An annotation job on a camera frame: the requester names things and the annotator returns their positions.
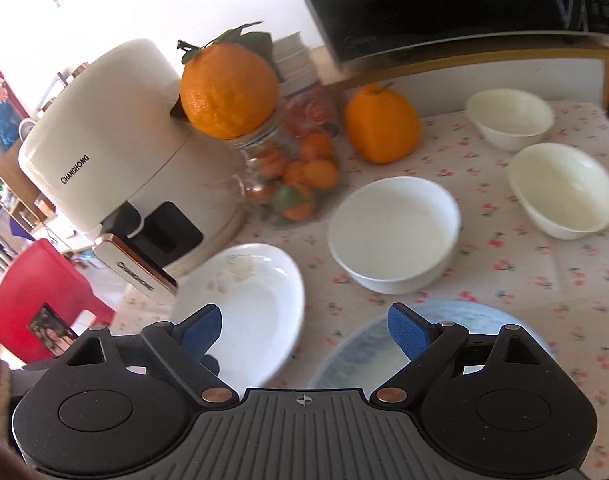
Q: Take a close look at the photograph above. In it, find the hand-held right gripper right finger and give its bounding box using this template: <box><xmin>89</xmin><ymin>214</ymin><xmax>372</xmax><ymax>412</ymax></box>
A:
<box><xmin>371</xmin><ymin>303</ymin><xmax>554</xmax><ymax>407</ymax></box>

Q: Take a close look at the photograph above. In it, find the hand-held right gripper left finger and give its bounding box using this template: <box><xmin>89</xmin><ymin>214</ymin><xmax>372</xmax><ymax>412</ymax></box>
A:
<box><xmin>54</xmin><ymin>304</ymin><xmax>241</xmax><ymax>408</ymax></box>

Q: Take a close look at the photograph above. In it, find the pale blue plate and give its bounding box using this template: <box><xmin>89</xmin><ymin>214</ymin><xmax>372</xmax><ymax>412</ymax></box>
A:
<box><xmin>309</xmin><ymin>299</ymin><xmax>557</xmax><ymax>391</ymax></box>

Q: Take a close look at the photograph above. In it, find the white embossed plate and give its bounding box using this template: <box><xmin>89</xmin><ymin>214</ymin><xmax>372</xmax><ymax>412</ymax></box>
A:
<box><xmin>169</xmin><ymin>243</ymin><xmax>305</xmax><ymax>391</ymax></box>

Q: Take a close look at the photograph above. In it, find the white deep bowl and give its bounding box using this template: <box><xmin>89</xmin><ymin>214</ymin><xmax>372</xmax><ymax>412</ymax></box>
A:
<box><xmin>327</xmin><ymin>176</ymin><xmax>461</xmax><ymax>295</ymax></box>

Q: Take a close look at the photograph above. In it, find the cream bowl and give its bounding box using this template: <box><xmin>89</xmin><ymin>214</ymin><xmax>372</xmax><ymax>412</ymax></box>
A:
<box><xmin>507</xmin><ymin>142</ymin><xmax>609</xmax><ymax>240</ymax></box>
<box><xmin>465</xmin><ymin>88</ymin><xmax>555</xmax><ymax>152</ymax></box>

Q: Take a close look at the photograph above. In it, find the smartphone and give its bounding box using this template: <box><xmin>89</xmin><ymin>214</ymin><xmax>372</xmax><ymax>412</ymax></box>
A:
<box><xmin>27</xmin><ymin>303</ymin><xmax>78</xmax><ymax>358</ymax></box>

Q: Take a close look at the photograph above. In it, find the red plastic stool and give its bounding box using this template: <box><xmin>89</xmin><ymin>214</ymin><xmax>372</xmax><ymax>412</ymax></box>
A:
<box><xmin>0</xmin><ymin>238</ymin><xmax>116</xmax><ymax>363</ymax></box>

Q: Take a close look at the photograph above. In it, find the cherry print tablecloth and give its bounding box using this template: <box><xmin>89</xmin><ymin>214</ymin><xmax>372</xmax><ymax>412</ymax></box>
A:
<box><xmin>122</xmin><ymin>97</ymin><xmax>609</xmax><ymax>411</ymax></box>

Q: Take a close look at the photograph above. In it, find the pile of small oranges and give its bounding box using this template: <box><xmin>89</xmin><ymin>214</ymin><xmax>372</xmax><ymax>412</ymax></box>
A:
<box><xmin>257</xmin><ymin>132</ymin><xmax>340</xmax><ymax>221</ymax></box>

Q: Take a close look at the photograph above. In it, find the large orange with stem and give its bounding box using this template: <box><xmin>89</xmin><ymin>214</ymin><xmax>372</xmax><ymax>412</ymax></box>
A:
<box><xmin>344</xmin><ymin>82</ymin><xmax>421</xmax><ymax>165</ymax></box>

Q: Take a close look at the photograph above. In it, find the white air fryer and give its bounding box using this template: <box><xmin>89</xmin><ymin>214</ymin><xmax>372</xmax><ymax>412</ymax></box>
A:
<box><xmin>17</xmin><ymin>37</ymin><xmax>250</xmax><ymax>306</ymax></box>

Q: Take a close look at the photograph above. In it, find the clear glass jar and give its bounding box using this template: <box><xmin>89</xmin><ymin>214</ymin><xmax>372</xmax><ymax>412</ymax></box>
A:
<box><xmin>227</xmin><ymin>95</ymin><xmax>345</xmax><ymax>226</ymax></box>

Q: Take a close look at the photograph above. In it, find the large orange with leaves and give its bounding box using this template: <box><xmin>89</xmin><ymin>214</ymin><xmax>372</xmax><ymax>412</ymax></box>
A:
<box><xmin>170</xmin><ymin>21</ymin><xmax>280</xmax><ymax>141</ymax></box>

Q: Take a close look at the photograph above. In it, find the stack of paper cups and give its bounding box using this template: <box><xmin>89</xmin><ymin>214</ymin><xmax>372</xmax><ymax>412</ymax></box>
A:
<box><xmin>274</xmin><ymin>32</ymin><xmax>319</xmax><ymax>98</ymax></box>

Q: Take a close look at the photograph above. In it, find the black microwave oven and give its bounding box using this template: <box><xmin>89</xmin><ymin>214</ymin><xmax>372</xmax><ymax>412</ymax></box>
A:
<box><xmin>284</xmin><ymin>0</ymin><xmax>609</xmax><ymax>63</ymax></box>

